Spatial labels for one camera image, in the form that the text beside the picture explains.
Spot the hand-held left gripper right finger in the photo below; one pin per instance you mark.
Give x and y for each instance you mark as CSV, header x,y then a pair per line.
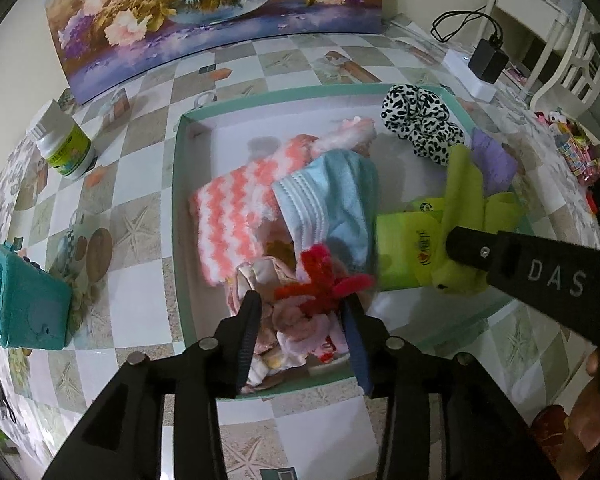
x,y
357,350

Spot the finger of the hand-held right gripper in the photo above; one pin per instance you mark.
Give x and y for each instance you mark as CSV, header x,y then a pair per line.
x,y
472,252

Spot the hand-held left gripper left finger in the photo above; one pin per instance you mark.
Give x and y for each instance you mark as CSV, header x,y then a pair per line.
x,y
247,340

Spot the lime green packet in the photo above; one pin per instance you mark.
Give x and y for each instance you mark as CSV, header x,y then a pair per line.
x,y
405,255

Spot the lime green cloth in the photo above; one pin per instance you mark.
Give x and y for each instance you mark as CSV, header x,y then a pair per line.
x,y
462,185

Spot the purple cloth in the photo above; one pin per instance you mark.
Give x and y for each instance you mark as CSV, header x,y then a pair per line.
x,y
495,165

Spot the red fuzzy soft toy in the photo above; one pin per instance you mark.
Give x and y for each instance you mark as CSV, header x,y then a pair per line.
x,y
315,265

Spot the pink white zigzag knit cloth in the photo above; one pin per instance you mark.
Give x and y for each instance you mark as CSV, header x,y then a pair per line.
x,y
230,220

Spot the light blue towel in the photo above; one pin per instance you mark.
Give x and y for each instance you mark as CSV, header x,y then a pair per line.
x,y
340,195

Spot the leopard print scrunchie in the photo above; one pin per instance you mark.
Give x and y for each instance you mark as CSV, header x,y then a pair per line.
x,y
415,115

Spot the white tray with green rim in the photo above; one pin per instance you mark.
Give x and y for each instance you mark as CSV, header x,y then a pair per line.
x,y
220,160

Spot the teal plastic case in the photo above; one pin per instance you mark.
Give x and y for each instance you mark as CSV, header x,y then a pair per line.
x,y
25,300

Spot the white bottle with green label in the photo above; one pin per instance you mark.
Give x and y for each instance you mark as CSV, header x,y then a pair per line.
x,y
67,150

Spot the person's right hand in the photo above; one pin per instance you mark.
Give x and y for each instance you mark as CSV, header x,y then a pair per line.
x,y
590,425

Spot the pink white baby clothing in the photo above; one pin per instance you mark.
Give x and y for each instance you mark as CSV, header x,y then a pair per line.
x,y
295,330

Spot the grey leaf pattern tablecloth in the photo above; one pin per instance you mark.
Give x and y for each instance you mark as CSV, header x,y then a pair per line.
x,y
550,160

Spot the pile of colourful toys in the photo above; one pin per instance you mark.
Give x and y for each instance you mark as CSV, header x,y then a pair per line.
x,y
575,155

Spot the pink fuzzy cloth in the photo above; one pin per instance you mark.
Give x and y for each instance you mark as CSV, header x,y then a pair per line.
x,y
347,132

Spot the white wooden furniture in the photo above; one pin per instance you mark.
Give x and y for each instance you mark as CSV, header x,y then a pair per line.
x,y
520,0

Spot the floral painting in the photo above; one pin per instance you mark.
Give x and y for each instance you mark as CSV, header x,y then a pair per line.
x,y
205,20

